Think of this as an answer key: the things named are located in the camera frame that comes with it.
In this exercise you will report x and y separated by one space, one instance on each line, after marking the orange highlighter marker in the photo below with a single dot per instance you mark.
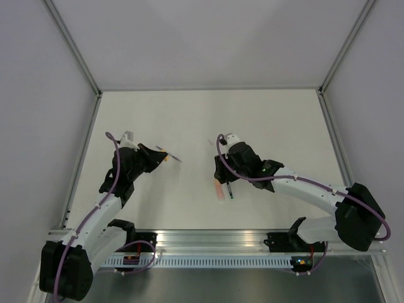
219 191

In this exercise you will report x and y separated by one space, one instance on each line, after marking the white slotted cable duct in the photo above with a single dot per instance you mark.
121 261

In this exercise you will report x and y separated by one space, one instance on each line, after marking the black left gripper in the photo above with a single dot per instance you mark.
154 158

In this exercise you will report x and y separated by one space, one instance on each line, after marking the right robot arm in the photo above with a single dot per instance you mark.
353 215

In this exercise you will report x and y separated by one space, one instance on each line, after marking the aluminium mounting rail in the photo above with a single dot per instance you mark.
229 242

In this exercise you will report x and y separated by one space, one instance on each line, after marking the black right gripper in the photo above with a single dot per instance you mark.
219 173

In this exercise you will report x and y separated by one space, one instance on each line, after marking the left aluminium frame post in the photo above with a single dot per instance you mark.
65 34

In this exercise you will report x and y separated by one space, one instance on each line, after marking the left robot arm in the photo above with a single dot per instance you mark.
68 266

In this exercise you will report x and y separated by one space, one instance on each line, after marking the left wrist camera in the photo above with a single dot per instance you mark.
126 141

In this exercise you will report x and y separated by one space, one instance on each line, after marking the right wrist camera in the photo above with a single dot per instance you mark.
231 139

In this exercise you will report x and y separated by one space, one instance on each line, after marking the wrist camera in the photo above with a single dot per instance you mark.
126 141
231 139

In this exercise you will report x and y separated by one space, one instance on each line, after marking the green fineliner pen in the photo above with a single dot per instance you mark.
229 190

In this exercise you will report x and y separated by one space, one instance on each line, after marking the right aluminium frame post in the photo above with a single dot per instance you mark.
355 29

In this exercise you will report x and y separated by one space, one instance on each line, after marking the aluminium frame post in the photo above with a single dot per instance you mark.
65 34
355 29

